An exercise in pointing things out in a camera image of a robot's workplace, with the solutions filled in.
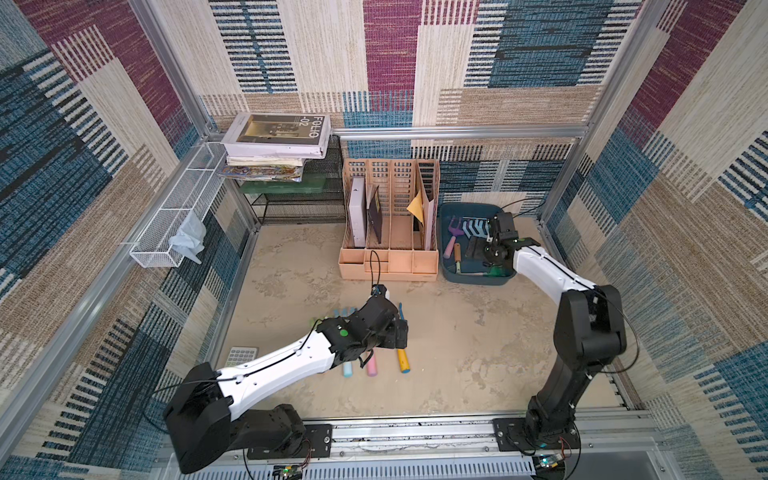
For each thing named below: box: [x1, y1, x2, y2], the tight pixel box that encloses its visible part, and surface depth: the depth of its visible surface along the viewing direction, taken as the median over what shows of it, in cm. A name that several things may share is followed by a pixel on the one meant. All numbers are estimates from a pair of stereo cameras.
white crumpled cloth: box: [168, 210, 206, 265], surface depth 69 cm
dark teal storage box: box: [440, 202, 517, 286], surface depth 110 cm
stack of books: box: [219, 113, 332, 182], surface depth 84 cm
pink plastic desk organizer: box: [338, 158, 440, 282], surface depth 105 cm
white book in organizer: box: [349, 176, 367, 248], surface depth 102 cm
